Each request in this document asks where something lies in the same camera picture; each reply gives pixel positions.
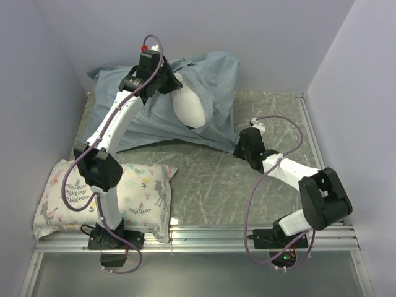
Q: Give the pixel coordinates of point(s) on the aluminium right side rail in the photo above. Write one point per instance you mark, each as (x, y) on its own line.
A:
(310, 131)

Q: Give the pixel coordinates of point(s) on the white pillow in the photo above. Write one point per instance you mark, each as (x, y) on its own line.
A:
(187, 105)

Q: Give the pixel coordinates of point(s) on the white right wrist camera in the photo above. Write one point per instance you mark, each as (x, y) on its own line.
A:
(255, 123)

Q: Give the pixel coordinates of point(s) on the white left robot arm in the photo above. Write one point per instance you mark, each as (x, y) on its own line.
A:
(96, 158)

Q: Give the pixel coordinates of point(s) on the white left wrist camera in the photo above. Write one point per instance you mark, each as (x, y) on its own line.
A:
(155, 49)

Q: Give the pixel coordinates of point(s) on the floral patterned pillow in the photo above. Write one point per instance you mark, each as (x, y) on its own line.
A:
(143, 199)

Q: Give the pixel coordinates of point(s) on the aluminium frame rail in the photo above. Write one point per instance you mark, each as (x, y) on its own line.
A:
(209, 238)

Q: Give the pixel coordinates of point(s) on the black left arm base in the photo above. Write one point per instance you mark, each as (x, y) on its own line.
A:
(113, 251)

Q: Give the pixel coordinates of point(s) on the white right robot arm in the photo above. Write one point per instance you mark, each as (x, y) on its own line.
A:
(324, 200)

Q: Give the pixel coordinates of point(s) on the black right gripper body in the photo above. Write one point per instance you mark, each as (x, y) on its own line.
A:
(241, 151)

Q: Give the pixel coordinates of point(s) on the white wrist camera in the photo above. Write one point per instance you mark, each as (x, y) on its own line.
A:
(255, 123)
(155, 49)

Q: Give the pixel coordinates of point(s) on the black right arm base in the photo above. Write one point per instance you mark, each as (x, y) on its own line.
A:
(275, 239)

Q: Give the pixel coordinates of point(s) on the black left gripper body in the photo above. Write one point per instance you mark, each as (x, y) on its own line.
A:
(156, 80)

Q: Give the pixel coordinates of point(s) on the blue-grey pillowcase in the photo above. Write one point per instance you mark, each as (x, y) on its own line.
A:
(212, 77)

